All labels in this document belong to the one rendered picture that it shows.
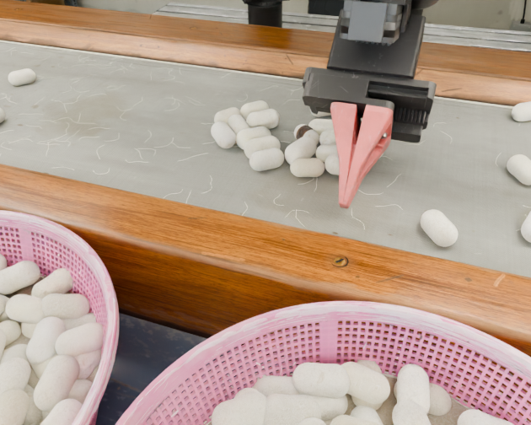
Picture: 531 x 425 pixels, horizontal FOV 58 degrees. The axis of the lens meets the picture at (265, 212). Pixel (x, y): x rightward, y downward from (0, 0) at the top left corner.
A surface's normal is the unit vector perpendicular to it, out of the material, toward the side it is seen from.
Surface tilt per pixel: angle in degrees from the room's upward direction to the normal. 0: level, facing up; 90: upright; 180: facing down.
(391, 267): 0
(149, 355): 0
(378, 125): 61
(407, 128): 40
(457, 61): 0
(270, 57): 45
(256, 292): 90
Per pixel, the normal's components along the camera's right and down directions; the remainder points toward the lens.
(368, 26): -0.33, 0.40
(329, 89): -0.22, -0.21
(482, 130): -0.01, -0.77
